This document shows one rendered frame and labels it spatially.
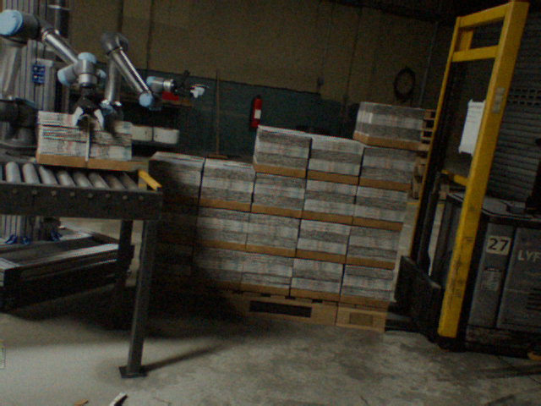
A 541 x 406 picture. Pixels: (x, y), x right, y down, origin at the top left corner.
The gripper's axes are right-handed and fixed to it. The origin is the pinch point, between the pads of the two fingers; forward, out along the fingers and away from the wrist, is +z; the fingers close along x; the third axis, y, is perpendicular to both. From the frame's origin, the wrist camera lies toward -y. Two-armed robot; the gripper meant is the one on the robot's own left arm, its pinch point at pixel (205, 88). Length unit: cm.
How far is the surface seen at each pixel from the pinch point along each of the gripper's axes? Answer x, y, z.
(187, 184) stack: 46, 47, 5
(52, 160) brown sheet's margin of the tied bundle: 111, 25, -37
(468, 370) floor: 61, 116, 167
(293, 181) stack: 32, 39, 62
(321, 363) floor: 89, 113, 93
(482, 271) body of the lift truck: 31, 72, 170
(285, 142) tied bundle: 31, 18, 54
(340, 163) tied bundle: 26, 26, 86
